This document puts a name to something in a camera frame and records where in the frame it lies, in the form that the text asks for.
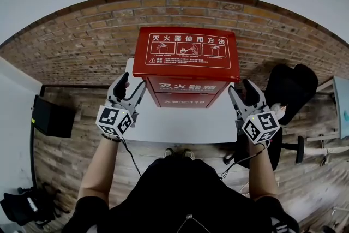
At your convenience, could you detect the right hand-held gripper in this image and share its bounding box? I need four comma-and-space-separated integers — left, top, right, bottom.
228, 78, 281, 144

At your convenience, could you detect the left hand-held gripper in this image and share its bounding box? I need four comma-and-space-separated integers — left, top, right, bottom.
95, 72, 147, 137

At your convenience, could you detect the red fire extinguisher box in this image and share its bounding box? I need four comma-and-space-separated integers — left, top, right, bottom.
132, 26, 240, 109

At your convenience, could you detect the person's right forearm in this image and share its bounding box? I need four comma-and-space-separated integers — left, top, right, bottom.
246, 141, 279, 202

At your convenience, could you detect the person's left forearm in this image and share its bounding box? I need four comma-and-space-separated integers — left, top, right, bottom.
77, 135, 122, 210

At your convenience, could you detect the black box speaker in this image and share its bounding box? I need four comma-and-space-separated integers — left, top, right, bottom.
31, 94, 76, 139

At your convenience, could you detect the small white round object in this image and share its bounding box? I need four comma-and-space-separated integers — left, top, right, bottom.
270, 102, 287, 119

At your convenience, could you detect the black office chair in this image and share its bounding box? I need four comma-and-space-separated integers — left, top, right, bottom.
223, 63, 319, 171

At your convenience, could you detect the person's right shoe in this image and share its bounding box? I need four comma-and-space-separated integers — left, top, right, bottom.
182, 148, 196, 160

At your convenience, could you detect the white framed table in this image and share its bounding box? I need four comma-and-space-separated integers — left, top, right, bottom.
305, 75, 349, 143

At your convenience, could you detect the person's black clothing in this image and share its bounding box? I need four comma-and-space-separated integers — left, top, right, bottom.
61, 156, 300, 233

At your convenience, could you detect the white bottle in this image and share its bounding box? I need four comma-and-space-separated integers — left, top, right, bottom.
27, 196, 39, 212

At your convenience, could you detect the black bag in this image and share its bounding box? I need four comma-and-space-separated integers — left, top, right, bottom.
0, 182, 63, 229

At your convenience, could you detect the black bead bracelet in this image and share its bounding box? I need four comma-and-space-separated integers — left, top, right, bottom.
101, 133, 122, 143

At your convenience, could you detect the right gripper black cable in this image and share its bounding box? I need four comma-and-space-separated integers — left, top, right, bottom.
219, 141, 271, 180

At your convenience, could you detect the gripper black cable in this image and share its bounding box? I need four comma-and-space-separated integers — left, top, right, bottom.
219, 141, 271, 180
121, 136, 142, 177

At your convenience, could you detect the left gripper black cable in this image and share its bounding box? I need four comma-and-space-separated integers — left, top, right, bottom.
121, 136, 142, 177

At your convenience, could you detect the silver necklace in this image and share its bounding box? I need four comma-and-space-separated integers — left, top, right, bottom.
174, 213, 211, 233

